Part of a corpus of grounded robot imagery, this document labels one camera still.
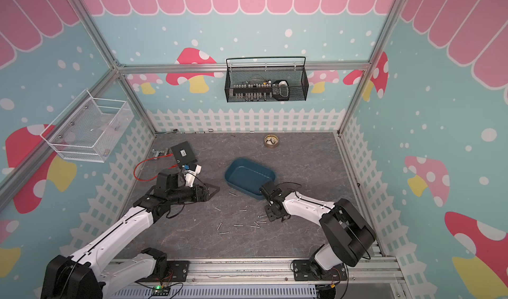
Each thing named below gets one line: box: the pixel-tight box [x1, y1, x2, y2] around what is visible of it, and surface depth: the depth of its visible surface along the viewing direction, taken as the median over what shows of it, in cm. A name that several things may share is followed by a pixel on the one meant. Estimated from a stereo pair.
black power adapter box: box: [170, 140, 198, 169], surface depth 111 cm
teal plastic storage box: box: [224, 158, 276, 200], surface depth 103 cm
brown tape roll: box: [263, 134, 280, 149], surface depth 118 cm
